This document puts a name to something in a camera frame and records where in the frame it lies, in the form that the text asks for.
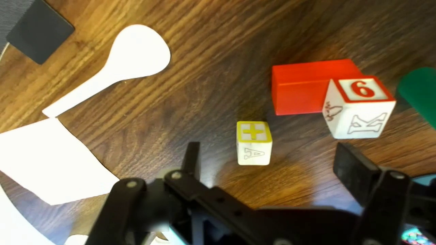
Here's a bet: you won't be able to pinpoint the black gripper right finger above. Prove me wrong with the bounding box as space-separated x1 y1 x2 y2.
332 143 436 245

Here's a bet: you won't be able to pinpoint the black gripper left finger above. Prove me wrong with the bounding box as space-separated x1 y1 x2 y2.
85 141 253 245

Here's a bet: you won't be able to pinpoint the yellow-edged wooden dice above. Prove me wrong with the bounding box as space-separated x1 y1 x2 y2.
235 121 272 166

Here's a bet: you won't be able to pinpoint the red-edged number six dice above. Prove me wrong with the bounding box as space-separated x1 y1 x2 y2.
322 76 396 139

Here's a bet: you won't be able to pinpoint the green cylinder block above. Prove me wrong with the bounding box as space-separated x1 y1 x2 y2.
397 66 436 128

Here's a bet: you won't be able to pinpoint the orange plush block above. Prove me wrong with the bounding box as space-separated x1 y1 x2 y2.
271 60 361 115

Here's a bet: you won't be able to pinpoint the blue bowl of beads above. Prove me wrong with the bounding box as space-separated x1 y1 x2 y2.
400 224 436 245

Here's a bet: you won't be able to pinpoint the flat white napkin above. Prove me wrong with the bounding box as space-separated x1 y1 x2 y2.
0 118 117 245

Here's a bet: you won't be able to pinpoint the white plastic spoon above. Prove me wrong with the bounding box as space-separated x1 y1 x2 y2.
42 24 170 117

